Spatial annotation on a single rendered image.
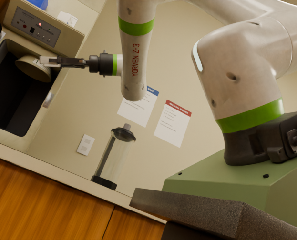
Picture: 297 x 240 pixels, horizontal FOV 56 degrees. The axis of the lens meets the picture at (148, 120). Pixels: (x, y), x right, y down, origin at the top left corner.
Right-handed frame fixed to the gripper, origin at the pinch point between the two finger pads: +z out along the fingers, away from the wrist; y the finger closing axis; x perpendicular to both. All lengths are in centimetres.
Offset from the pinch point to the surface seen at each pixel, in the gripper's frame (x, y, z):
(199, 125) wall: 31, -65, -92
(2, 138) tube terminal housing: 31.7, 2.7, 17.1
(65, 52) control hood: -5.6, -8.1, -5.8
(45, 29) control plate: -14.2, -5.0, 2.2
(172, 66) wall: -10, -72, -73
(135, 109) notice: 21, -58, -45
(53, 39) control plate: -10.3, -6.5, -0.9
